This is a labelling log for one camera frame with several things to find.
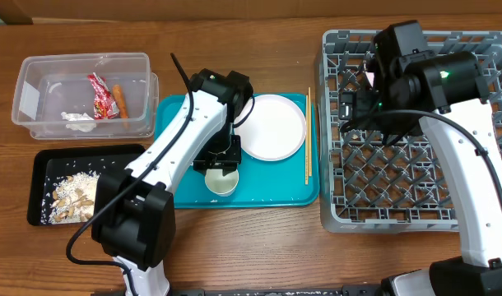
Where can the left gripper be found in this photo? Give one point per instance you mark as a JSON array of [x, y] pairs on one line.
[[229, 163]]

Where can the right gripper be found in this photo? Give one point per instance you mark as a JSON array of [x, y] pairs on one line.
[[362, 103]]

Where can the small white cup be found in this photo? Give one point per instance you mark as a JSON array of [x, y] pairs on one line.
[[221, 184]]

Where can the large pink plate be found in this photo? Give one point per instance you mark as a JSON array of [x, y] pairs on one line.
[[271, 128]]

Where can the wooden chopstick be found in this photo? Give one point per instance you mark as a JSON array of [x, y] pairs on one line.
[[306, 145], [309, 134]]

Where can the orange carrot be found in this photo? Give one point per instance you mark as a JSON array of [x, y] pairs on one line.
[[117, 93]]

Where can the red snack wrapper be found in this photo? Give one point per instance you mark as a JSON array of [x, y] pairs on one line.
[[105, 106]]

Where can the white tissue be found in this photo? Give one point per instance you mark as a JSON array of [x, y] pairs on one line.
[[79, 121]]

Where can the rice and peanut shells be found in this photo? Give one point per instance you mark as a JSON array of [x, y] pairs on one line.
[[69, 189]]

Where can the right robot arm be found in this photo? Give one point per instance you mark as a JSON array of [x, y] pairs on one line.
[[447, 98]]

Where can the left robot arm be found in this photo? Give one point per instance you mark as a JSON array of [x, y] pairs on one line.
[[134, 220]]

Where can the grey dishwasher rack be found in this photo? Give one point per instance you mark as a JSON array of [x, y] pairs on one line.
[[367, 187]]

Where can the black tray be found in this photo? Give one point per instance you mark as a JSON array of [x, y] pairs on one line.
[[123, 153]]

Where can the clear plastic bin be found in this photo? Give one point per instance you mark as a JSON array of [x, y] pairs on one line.
[[49, 85]]

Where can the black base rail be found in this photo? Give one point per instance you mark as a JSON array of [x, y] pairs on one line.
[[345, 290]]

